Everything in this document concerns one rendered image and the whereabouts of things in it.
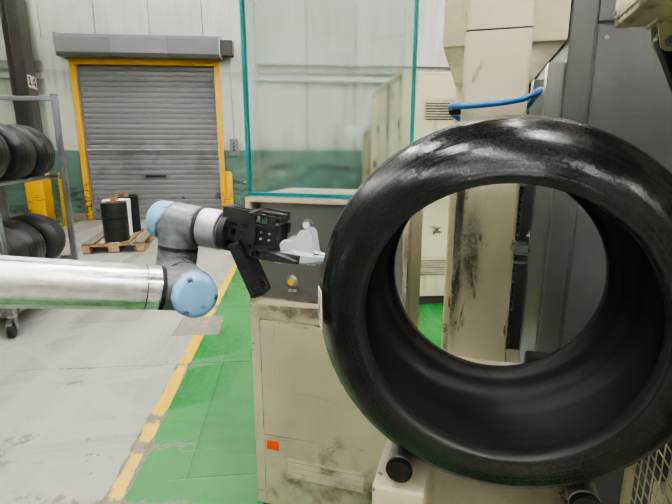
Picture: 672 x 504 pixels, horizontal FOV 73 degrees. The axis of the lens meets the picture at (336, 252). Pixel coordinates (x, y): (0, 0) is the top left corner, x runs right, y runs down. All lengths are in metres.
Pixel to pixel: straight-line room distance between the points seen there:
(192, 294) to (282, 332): 0.87
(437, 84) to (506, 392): 3.42
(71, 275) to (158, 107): 9.41
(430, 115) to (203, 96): 6.51
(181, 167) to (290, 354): 8.57
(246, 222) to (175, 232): 0.14
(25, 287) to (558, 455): 0.78
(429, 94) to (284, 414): 3.09
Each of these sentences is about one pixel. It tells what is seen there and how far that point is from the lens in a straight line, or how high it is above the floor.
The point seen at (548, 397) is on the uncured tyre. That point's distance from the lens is 1.02.
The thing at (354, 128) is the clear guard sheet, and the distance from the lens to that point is 1.44.
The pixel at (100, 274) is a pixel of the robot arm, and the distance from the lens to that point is 0.78.
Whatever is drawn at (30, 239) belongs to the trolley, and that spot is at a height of 0.68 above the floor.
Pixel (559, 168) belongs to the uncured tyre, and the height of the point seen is 1.40.
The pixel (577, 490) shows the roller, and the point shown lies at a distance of 0.86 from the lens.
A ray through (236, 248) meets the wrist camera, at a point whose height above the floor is 1.24.
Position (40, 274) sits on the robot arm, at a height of 1.25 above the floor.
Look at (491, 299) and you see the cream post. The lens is 1.08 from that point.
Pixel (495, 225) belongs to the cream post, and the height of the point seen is 1.26.
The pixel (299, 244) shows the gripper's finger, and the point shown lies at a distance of 0.80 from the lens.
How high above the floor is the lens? 1.42
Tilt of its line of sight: 13 degrees down
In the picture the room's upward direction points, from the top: straight up
